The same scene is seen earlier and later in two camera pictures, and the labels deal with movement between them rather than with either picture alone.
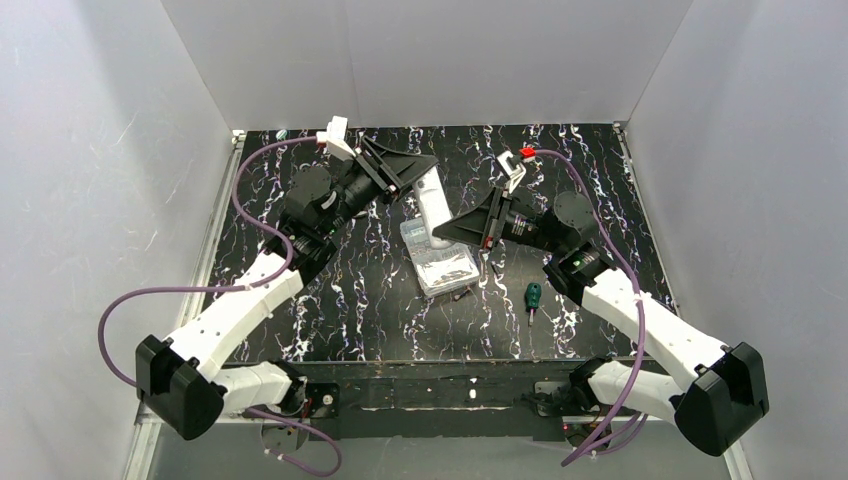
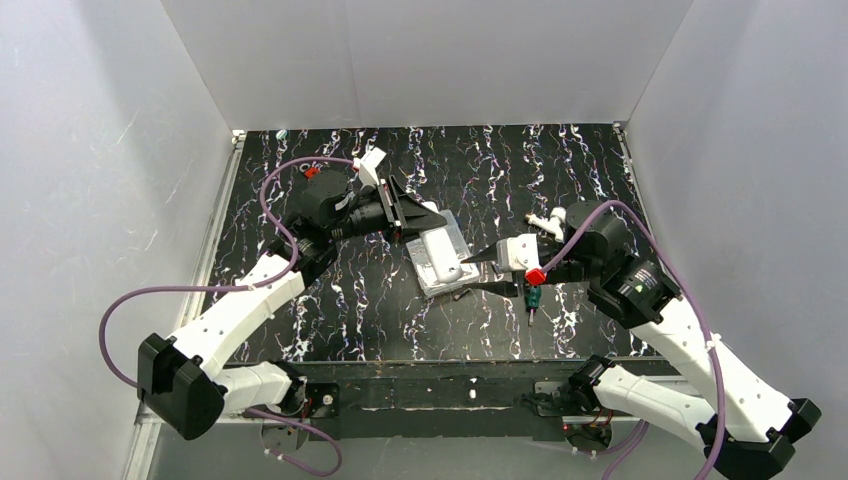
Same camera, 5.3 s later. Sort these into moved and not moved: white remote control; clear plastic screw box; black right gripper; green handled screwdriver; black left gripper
Moved: black left gripper; black right gripper; white remote control
Not moved: clear plastic screw box; green handled screwdriver
